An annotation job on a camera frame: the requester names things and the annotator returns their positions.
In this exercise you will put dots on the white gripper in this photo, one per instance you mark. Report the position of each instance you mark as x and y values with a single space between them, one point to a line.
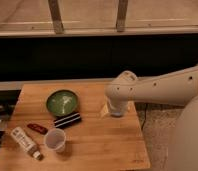
114 106

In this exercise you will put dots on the translucent white cup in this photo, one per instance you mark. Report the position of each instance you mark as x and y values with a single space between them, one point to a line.
55 139

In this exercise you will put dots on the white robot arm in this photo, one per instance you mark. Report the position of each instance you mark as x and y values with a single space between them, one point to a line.
178 88

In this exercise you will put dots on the green ceramic bowl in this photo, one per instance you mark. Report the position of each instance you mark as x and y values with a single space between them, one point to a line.
62 103

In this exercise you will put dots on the blue cloth piece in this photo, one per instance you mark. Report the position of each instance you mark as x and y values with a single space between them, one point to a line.
117 115

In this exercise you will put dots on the black white striped box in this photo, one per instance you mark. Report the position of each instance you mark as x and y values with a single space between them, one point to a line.
67 120

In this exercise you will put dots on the wooden table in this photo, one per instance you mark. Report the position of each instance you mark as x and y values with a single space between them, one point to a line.
97 143

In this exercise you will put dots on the red small packet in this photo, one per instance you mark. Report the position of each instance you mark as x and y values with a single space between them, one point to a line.
38 128

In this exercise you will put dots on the white tube bottle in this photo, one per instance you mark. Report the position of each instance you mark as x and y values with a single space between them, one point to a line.
26 143

